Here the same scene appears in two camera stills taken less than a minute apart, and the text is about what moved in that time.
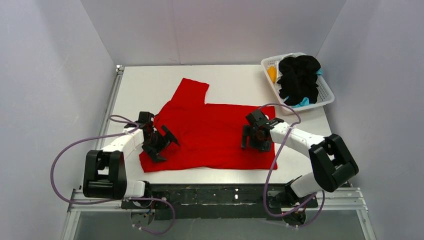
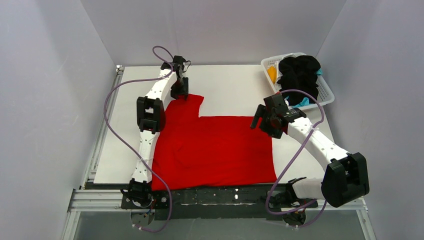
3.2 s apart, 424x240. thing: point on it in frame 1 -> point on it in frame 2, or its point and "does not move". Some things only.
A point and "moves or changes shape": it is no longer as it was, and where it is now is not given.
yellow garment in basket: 272,71 does not move
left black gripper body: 159,141 -> 180,88
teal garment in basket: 305,102 does not move
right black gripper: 253,139 -> 259,116
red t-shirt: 209,135 moves or changes shape
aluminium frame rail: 349,197 does not move
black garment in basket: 299,79 does not move
